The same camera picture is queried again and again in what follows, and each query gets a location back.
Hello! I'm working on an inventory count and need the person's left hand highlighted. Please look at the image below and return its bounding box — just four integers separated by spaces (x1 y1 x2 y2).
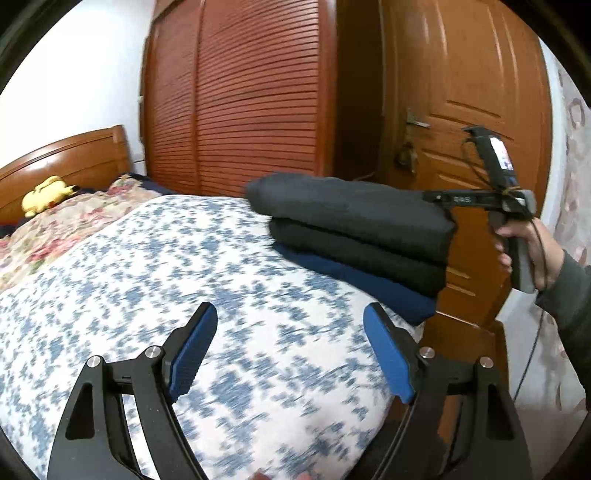
256 470 319 480

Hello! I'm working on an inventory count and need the floral curtain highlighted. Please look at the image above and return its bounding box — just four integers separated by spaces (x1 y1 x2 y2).
551 60 591 416

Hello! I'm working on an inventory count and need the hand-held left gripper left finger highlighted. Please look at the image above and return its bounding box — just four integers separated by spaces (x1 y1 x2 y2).
46 302 219 480

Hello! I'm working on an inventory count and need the metal door handle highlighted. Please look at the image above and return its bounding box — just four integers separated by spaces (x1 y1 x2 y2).
392 108 431 174

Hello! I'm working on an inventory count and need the wooden bed with floral bedding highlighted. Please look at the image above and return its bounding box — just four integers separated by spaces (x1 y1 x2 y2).
0 194 426 480

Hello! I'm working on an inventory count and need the wooden bed headboard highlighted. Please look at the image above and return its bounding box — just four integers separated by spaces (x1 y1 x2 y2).
0 124 132 227

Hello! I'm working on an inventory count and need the person's right hand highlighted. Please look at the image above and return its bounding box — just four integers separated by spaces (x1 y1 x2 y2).
494 219 565 291

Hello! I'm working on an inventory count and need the wooden door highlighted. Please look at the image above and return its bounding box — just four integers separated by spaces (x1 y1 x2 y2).
337 0 555 324

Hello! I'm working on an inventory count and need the black cable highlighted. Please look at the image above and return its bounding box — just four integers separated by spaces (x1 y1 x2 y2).
462 134 555 402

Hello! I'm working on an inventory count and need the yellow plush toy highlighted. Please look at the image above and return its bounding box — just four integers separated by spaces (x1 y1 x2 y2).
22 175 80 217

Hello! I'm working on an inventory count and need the pink floral quilt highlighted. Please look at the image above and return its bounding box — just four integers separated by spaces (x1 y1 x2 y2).
0 178 162 291

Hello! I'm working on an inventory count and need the black jacket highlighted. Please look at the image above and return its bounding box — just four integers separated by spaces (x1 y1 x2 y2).
245 173 459 252

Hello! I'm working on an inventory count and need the folded black garment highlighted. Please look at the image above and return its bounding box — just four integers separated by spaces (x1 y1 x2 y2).
269 217 452 298

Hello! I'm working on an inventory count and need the wooden slatted wardrobe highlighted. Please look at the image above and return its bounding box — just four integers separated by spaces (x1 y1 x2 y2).
139 0 340 199

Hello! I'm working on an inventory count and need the folded navy garment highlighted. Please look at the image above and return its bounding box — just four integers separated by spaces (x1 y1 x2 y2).
276 244 438 326

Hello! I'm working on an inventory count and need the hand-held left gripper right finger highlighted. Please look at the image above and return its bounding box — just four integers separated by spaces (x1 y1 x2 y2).
363 304 534 480

